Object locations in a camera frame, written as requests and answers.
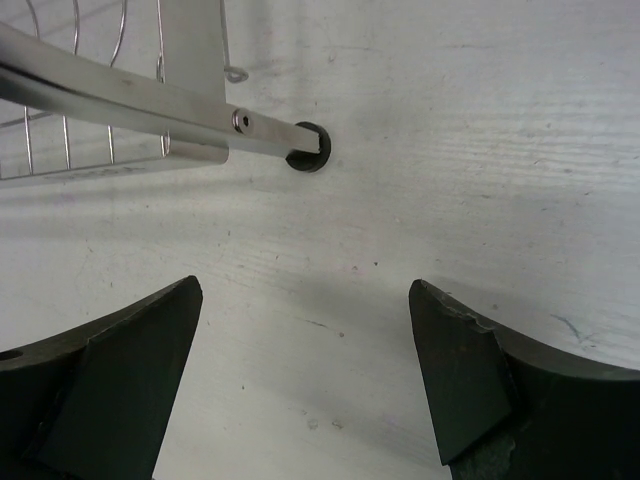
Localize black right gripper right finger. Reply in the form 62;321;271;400
408;280;639;479

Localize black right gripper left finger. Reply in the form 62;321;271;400
1;276;203;479

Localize stainless steel dish rack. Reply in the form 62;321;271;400
1;1;332;186

